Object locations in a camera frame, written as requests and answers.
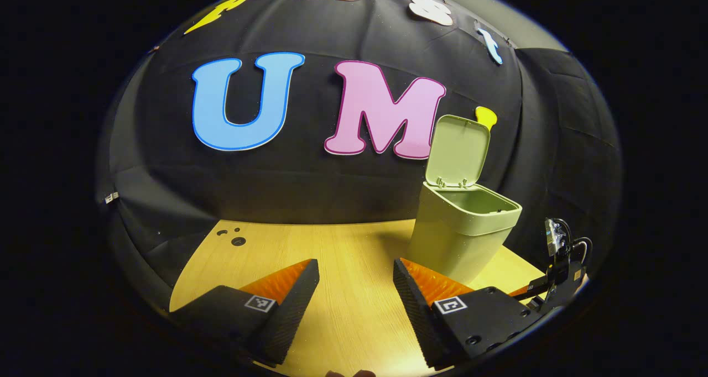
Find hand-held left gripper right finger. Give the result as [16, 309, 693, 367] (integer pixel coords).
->
[393, 257, 537, 369]

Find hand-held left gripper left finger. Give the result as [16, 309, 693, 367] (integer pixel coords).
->
[169, 258, 321, 366]

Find green desktop garbage bin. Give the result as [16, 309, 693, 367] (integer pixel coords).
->
[408, 114, 523, 286]

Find wooden desktop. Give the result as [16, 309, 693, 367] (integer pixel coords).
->
[169, 218, 554, 377]

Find black backdrop cloth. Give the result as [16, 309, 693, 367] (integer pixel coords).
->
[94, 0, 623, 311]

